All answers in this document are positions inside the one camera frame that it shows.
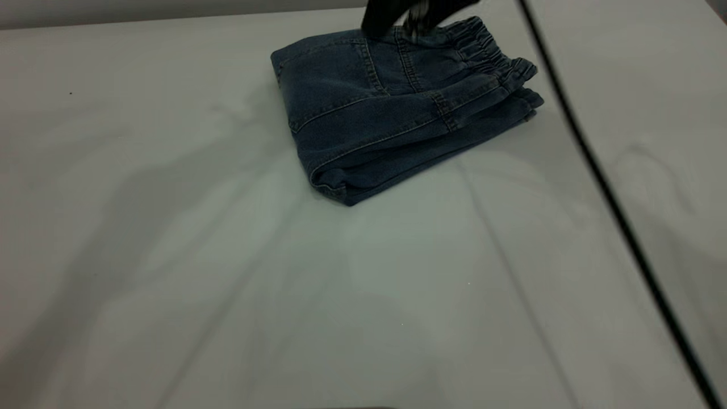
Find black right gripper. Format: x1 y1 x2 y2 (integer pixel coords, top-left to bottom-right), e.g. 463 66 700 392
362 0 481 45

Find thick black braided cable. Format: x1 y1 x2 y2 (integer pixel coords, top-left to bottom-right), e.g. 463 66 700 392
518 0 725 409

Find blue denim pants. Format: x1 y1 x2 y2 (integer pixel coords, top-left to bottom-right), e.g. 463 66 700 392
270 16 545 207

